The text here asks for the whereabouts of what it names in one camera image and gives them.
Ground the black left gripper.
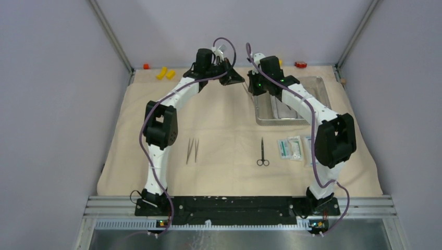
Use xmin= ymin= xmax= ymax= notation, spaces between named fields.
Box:
xmin=205 ymin=57 xmax=244 ymax=86

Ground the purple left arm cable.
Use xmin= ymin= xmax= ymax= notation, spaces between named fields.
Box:
xmin=139 ymin=37 xmax=238 ymax=239

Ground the large steel tray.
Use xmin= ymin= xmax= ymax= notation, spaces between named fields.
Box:
xmin=253 ymin=76 xmax=331 ymax=126

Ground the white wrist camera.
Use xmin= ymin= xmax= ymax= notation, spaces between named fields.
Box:
xmin=248 ymin=53 xmax=265 ymax=75
xmin=212 ymin=44 xmax=227 ymax=64

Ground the yellow block left two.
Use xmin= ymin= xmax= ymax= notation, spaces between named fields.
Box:
xmin=165 ymin=70 xmax=176 ymax=80

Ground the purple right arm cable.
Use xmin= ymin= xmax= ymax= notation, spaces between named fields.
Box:
xmin=245 ymin=42 xmax=351 ymax=236

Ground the yellow block left one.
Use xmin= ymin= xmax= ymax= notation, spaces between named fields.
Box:
xmin=156 ymin=67 xmax=168 ymax=80

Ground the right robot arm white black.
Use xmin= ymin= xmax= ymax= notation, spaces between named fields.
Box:
xmin=248 ymin=53 xmax=357 ymax=215

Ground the small steel instrument tray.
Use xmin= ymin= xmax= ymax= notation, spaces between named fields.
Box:
xmin=270 ymin=96 xmax=304 ymax=120

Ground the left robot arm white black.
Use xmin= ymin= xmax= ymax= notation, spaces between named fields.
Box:
xmin=138 ymin=46 xmax=244 ymax=215

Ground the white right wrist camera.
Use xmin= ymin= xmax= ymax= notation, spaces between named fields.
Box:
xmin=248 ymin=53 xmax=265 ymax=75

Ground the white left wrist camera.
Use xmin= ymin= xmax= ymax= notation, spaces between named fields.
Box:
xmin=212 ymin=44 xmax=227 ymax=64

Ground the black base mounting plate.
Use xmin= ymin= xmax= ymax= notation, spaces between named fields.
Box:
xmin=134 ymin=196 xmax=341 ymax=226

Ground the teal white sterile packet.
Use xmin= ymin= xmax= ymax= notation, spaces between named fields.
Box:
xmin=277 ymin=139 xmax=292 ymax=159

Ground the beige wrapping cloth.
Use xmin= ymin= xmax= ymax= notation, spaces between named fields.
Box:
xmin=96 ymin=71 xmax=384 ymax=198

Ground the red object at back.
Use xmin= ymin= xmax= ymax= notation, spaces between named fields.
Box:
xmin=294 ymin=61 xmax=308 ymax=68

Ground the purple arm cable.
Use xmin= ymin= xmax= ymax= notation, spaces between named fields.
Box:
xmin=245 ymin=42 xmax=351 ymax=236
xmin=139 ymin=37 xmax=238 ymax=239

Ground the blue white sterile pouch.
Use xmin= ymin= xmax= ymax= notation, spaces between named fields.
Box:
xmin=303 ymin=136 xmax=313 ymax=167

